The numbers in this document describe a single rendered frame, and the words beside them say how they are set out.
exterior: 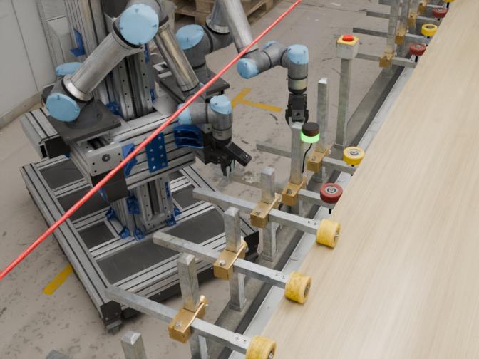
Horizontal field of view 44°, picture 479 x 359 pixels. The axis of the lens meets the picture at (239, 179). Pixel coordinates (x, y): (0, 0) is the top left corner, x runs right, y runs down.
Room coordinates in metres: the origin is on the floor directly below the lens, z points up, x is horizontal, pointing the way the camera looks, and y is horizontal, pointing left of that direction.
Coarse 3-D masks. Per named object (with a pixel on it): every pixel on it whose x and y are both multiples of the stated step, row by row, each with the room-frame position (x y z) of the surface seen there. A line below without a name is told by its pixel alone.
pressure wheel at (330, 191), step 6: (324, 186) 1.65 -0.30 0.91; (330, 186) 1.65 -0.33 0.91; (336, 186) 1.65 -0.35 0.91; (324, 192) 1.62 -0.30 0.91; (330, 192) 1.62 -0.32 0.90; (336, 192) 1.61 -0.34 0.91; (342, 192) 1.62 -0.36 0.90; (324, 198) 1.60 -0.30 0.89; (330, 198) 1.59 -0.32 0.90; (336, 198) 1.59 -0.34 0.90; (330, 210) 1.62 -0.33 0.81
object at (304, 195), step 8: (232, 176) 1.81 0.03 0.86; (240, 176) 1.80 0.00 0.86; (248, 184) 1.78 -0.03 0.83; (256, 184) 1.76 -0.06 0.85; (280, 184) 1.73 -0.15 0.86; (280, 192) 1.71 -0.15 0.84; (304, 192) 1.68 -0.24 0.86; (312, 192) 1.68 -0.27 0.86; (304, 200) 1.66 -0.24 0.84; (312, 200) 1.65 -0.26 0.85; (320, 200) 1.63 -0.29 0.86
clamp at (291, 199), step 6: (306, 180) 1.76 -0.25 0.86; (288, 186) 1.71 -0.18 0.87; (294, 186) 1.71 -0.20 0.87; (300, 186) 1.71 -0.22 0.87; (282, 192) 1.67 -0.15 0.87; (294, 192) 1.67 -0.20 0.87; (282, 198) 1.67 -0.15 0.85; (288, 198) 1.66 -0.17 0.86; (294, 198) 1.66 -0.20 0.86; (288, 204) 1.66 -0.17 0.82; (294, 204) 1.66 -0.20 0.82
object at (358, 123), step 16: (432, 16) 3.59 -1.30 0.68; (416, 32) 3.33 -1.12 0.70; (384, 80) 2.76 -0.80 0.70; (368, 96) 2.61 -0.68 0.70; (384, 96) 2.66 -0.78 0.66; (368, 112) 2.46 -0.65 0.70; (352, 128) 2.32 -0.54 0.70; (352, 144) 2.21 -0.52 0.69; (336, 176) 2.03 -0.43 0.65; (304, 208) 1.77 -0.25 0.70; (288, 240) 1.60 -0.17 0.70; (272, 256) 1.50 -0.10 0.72; (288, 256) 1.57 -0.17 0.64; (256, 288) 1.37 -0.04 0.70; (256, 304) 1.33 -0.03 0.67; (224, 320) 1.24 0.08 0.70; (240, 320) 1.24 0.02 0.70; (208, 352) 1.12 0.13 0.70; (224, 352) 1.13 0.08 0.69
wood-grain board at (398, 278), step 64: (448, 64) 2.52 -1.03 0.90; (384, 128) 2.01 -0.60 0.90; (448, 128) 1.98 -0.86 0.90; (384, 192) 1.60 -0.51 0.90; (448, 192) 1.58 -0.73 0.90; (320, 256) 1.31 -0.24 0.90; (384, 256) 1.29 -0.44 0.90; (448, 256) 1.28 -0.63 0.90; (320, 320) 1.06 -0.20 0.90; (384, 320) 1.05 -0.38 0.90; (448, 320) 1.04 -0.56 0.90
